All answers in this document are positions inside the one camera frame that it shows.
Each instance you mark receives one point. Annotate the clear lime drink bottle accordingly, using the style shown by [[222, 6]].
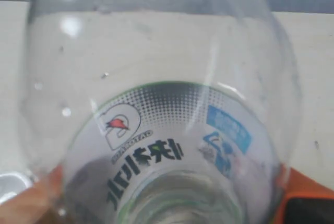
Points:
[[158, 111]]

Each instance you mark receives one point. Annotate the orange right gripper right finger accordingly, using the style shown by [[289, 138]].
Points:
[[304, 200]]

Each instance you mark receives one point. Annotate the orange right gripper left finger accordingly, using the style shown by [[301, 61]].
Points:
[[30, 205]]

